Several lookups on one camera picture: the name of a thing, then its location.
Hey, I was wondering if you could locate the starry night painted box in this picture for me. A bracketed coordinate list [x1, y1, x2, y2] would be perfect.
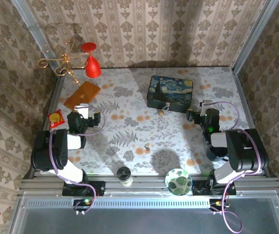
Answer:
[146, 75, 194, 113]

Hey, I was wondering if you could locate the red snack packet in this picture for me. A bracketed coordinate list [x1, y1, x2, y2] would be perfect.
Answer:
[47, 109, 66, 129]

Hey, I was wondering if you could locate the dark blue cup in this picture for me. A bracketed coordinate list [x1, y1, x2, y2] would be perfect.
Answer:
[206, 143, 229, 161]

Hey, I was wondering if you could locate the floral table mat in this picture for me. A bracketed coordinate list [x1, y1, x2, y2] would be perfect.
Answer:
[39, 67, 263, 175]

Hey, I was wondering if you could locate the red wine glass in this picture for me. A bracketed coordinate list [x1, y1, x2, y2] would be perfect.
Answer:
[80, 41, 103, 79]

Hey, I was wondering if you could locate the leaf pattern bowl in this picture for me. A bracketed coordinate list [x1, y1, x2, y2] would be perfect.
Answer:
[165, 168, 193, 196]

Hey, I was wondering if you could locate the grey metal panel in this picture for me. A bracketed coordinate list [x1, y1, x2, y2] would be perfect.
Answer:
[9, 191, 279, 234]

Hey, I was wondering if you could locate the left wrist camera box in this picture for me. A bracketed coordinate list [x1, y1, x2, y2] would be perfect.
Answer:
[74, 104, 90, 118]

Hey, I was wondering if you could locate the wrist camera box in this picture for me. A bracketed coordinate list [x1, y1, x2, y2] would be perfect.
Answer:
[200, 99, 213, 115]
[74, 104, 90, 118]

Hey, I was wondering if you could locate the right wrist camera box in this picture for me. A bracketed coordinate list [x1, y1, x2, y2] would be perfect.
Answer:
[200, 99, 213, 115]

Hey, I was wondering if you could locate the gold wire stand wooden base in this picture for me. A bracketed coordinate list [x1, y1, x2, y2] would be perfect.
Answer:
[37, 38, 102, 115]

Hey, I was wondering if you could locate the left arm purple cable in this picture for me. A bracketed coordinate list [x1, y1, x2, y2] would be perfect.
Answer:
[47, 104, 106, 215]

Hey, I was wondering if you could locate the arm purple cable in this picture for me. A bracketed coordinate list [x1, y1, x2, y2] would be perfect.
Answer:
[208, 101, 263, 234]
[47, 104, 106, 215]

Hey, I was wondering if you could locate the left aluminium side rail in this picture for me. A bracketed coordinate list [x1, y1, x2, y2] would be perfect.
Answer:
[28, 74, 66, 180]

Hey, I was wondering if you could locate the aluminium side rail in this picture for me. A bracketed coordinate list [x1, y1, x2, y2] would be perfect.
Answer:
[28, 74, 66, 180]
[233, 70, 276, 177]

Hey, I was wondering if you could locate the right aluminium side rail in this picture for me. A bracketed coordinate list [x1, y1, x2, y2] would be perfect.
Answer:
[233, 70, 276, 177]

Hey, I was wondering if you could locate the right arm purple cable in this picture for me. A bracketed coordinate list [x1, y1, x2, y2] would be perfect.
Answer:
[208, 101, 263, 234]

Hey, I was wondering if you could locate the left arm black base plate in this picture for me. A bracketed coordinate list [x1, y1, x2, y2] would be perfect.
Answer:
[61, 180, 106, 197]

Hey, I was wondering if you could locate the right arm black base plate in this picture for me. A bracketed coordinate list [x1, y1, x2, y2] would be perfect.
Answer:
[192, 179, 237, 196]

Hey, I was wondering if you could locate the aluminium frame cross rail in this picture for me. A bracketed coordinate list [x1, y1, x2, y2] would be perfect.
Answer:
[19, 174, 279, 197]

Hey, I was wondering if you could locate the grey slotted cable duct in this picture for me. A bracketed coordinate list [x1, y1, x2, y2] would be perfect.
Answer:
[22, 196, 279, 208]

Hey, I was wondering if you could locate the right aluminium corner post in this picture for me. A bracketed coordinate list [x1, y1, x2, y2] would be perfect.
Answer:
[231, 0, 279, 74]

